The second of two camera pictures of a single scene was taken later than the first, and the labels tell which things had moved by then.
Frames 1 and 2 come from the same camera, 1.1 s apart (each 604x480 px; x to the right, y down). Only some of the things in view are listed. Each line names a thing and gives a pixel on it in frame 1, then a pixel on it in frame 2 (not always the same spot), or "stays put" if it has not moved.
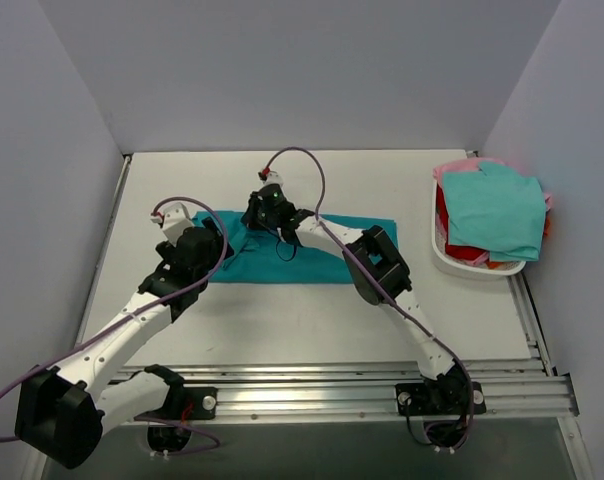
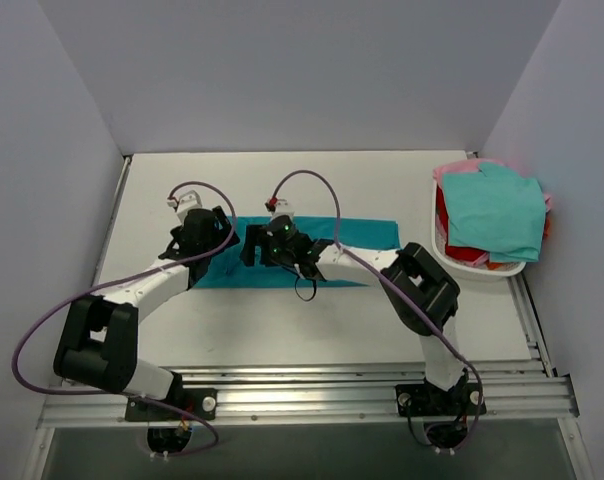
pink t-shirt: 472,165 stays put
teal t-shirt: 262,258 stays put
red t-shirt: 462,252 stays put
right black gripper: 254,211 to 255,245
